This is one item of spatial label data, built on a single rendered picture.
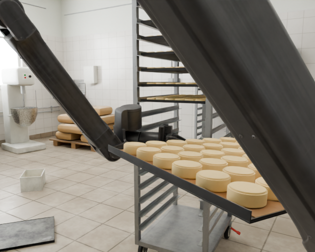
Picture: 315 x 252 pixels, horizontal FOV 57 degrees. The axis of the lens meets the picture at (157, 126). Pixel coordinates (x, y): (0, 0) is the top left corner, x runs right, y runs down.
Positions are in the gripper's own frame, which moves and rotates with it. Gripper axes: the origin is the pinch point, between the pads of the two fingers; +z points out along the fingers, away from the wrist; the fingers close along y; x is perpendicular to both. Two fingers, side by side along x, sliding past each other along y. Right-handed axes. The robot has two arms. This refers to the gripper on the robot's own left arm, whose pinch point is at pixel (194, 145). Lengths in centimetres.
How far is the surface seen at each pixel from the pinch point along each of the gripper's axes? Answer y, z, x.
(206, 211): 52, 1, -81
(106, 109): 26, -195, -407
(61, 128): 62, -269, -380
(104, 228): 98, -80, -130
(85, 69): -46, -270, -476
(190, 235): 81, -9, -107
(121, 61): -62, -189, -461
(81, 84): -17, -288, -494
